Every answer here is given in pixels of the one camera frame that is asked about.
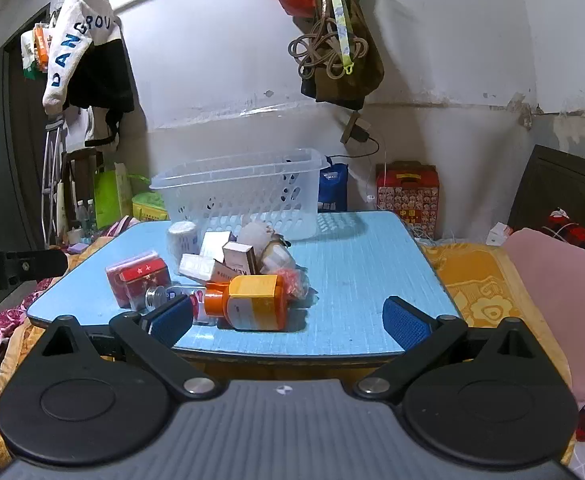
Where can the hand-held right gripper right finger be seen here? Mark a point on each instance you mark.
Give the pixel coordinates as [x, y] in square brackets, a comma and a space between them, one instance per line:
[405, 327]

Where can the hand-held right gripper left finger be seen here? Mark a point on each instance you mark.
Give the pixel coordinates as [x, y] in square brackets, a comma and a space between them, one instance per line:
[170, 319]

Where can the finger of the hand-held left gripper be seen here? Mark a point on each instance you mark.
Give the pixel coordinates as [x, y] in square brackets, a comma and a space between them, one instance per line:
[37, 264]

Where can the small glass vial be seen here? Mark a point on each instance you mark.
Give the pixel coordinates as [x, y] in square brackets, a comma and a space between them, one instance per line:
[158, 296]

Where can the red box with star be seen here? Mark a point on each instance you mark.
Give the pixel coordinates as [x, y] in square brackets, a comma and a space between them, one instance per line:
[145, 285]

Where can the white box red print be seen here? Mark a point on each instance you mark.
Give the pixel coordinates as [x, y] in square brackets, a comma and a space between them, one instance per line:
[225, 272]

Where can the white cylindrical jar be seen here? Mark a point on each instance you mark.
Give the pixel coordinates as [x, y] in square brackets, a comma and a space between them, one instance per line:
[182, 245]

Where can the orange cap yellow label bottle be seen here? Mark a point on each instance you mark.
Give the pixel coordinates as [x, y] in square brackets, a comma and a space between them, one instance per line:
[252, 305]

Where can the plain white box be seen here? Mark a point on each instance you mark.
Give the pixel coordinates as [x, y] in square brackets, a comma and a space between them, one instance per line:
[212, 245]

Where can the brown and white box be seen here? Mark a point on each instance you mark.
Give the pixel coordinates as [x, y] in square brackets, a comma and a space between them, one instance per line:
[237, 257]

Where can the red mesh packet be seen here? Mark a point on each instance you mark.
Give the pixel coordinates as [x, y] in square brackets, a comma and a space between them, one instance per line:
[295, 282]

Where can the clear white plastic basket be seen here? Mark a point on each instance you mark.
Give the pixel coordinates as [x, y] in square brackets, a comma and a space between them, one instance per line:
[232, 195]

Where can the clear water bottle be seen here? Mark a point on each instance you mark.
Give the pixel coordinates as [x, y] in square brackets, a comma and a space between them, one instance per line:
[91, 217]
[80, 215]

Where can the yellow patterned blanket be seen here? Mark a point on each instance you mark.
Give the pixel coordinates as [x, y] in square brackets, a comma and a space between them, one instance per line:
[477, 280]

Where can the green paper bag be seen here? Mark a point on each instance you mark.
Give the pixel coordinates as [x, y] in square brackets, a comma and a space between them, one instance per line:
[105, 200]

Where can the metal crutch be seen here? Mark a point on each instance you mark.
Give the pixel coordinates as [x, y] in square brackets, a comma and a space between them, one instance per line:
[52, 160]

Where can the dark wooden chair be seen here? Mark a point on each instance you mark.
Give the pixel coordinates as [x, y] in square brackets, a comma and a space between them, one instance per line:
[80, 165]

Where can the yellow-green box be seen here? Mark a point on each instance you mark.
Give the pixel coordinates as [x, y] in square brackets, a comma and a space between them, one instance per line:
[147, 207]

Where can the beige paper bag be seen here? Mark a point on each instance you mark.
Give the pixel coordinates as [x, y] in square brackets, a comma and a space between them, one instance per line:
[124, 190]

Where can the red gift box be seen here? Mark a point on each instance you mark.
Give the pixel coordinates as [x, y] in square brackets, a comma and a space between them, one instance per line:
[407, 200]

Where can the small white carton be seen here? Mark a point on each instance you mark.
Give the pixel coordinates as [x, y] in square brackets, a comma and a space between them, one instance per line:
[499, 235]

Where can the white hanging garment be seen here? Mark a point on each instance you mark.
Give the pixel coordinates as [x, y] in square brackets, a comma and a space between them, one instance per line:
[80, 130]

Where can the blue fabric bag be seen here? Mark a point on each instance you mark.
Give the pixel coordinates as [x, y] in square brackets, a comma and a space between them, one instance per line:
[333, 187]

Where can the pink pillow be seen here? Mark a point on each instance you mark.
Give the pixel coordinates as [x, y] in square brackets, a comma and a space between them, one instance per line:
[562, 300]

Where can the black hanging garment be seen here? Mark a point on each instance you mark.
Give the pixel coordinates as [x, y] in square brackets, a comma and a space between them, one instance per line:
[102, 80]

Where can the black power adapter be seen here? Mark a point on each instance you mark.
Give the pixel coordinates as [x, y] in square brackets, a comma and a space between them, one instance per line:
[357, 132]

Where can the dark wooden headboard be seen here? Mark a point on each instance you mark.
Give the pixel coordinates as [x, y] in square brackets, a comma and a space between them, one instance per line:
[562, 185]

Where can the orange and white hanging bag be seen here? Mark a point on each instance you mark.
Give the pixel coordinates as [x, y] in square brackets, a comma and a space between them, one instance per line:
[35, 50]

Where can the white hoodie blue letters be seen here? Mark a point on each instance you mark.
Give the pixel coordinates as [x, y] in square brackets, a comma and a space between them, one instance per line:
[72, 50]

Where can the olive canvas bag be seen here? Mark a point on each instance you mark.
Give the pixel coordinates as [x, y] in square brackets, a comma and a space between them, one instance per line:
[365, 60]

